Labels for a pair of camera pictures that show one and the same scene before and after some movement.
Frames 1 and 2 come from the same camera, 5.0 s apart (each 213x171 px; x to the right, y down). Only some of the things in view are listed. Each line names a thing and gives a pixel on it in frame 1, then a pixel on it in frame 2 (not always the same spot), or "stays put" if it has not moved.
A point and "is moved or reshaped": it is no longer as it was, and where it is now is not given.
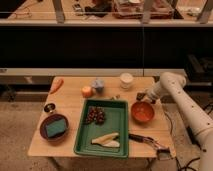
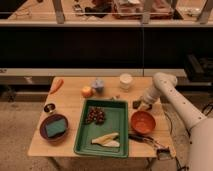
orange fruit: (86, 91) stays put
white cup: (126, 80) stays put
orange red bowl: (142, 111) is moved or reshaped
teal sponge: (56, 128) stays put
